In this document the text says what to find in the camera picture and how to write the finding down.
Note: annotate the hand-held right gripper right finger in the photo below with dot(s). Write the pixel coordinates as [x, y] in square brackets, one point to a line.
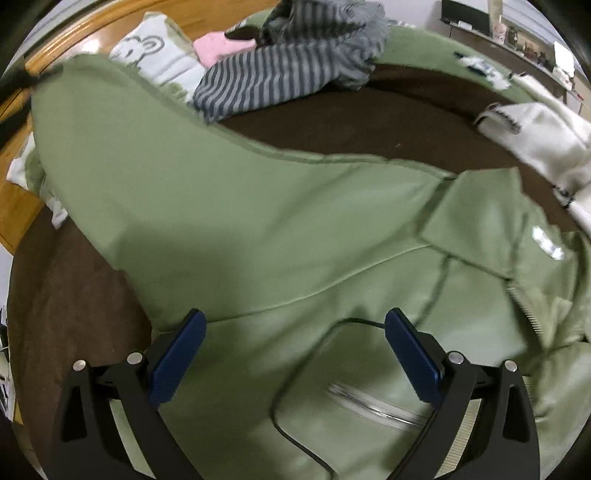
[413, 355]

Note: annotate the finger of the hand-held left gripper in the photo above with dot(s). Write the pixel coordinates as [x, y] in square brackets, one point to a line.
[18, 83]

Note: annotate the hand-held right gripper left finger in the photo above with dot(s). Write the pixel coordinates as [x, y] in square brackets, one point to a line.
[180, 355]

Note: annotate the green jacket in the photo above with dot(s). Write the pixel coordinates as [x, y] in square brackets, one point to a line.
[231, 230]

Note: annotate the white bear print blanket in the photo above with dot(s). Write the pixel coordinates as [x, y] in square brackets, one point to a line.
[152, 55]

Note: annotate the pink cloth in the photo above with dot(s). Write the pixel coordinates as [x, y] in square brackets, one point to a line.
[212, 48]

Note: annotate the grey striped garment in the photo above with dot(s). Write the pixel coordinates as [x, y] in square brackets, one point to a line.
[277, 69]

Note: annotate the white fleece garment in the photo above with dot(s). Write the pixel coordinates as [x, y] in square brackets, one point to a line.
[545, 129]

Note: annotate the wooden cabinet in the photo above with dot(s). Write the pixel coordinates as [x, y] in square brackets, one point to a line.
[517, 50]

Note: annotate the white box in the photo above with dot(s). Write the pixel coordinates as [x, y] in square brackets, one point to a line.
[564, 57]

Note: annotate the black monitor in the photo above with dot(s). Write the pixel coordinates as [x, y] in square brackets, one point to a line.
[464, 14]

